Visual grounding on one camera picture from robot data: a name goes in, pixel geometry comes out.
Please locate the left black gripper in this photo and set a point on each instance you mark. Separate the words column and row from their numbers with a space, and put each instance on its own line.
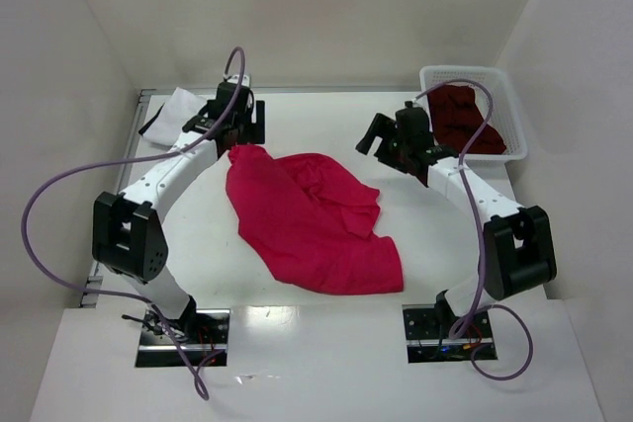
column 242, row 128

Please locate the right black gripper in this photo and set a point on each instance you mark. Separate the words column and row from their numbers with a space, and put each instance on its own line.
column 388, row 143

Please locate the bright red t shirt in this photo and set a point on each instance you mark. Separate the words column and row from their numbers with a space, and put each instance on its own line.
column 312, row 223

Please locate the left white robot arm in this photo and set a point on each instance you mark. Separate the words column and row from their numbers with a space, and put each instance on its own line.
column 128, row 238

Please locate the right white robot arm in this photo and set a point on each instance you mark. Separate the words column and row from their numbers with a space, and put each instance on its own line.
column 515, row 243

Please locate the white folded t shirt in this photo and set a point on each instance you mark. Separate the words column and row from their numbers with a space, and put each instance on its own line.
column 166, row 125

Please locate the dark red t shirt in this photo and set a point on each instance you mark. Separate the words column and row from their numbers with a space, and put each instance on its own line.
column 455, row 118

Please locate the white plastic basket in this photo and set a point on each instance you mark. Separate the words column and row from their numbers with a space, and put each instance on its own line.
column 505, row 117

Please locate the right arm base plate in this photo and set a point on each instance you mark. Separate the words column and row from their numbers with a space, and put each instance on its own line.
column 427, row 339

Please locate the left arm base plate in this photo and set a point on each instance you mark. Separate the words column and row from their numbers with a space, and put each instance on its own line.
column 206, row 346

